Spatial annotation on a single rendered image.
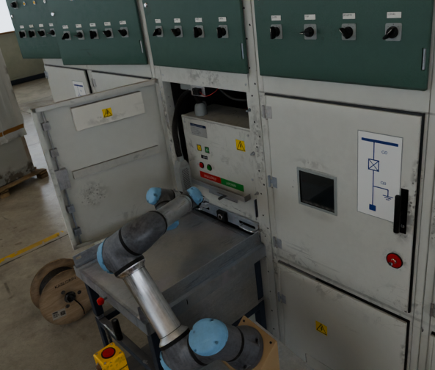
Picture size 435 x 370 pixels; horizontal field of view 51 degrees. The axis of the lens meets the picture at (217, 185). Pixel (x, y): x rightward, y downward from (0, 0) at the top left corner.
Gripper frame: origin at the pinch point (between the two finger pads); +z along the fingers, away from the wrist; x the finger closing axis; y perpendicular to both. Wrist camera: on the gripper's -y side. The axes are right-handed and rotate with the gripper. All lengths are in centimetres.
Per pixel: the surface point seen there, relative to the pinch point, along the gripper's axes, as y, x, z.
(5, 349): -116, -133, -29
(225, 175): 3.3, 14.8, 5.4
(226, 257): 26.7, -18.9, -5.5
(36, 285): -122, -92, -15
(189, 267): 14.3, -28.2, -13.8
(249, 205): 17.5, 3.5, 11.6
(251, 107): 30, 46, -17
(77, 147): -46, 10, -48
